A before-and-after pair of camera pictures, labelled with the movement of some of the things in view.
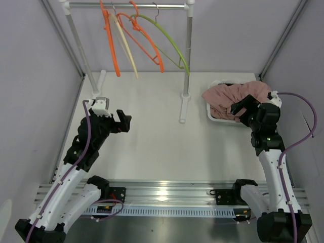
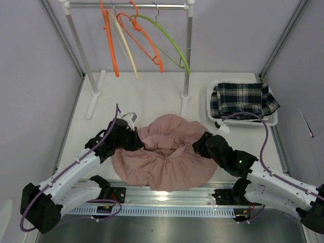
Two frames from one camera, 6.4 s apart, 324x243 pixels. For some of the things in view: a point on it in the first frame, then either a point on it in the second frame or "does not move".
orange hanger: (108, 27) does not move
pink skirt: (220, 97) to (170, 160)
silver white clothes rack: (188, 5) does not move
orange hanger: (136, 27) does not move
